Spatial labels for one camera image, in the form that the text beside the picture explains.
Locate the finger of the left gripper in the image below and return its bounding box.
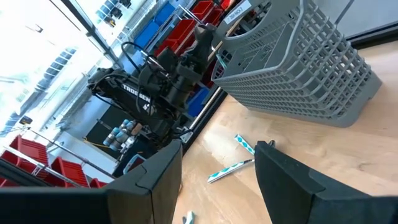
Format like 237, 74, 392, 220
201, 24, 218, 65
186, 25, 206, 65

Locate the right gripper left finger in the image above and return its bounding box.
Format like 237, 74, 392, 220
105, 139, 183, 224

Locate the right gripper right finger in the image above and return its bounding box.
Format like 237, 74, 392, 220
254, 141, 374, 224

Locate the silver fork teal patterned handle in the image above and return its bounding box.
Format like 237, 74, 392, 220
207, 159, 256, 184
216, 53, 228, 70

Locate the grey plastic silverware basket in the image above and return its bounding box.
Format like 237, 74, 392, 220
211, 0, 383, 128

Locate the red storage bin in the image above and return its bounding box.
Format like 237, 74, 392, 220
49, 156, 91, 189
9, 135, 50, 166
190, 0, 216, 20
154, 18, 197, 57

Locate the blue storage bin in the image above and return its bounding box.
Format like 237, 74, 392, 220
186, 86, 211, 118
133, 20, 161, 49
153, 1, 177, 26

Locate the grey bottle blue cap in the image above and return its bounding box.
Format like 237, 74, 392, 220
114, 119, 137, 152
102, 126, 121, 147

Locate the silver metal shelf rack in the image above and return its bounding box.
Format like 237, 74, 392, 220
0, 127, 116, 188

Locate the wooden handled utensil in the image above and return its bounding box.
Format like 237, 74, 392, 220
207, 17, 246, 62

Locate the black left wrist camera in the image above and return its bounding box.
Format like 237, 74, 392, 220
155, 46, 181, 74

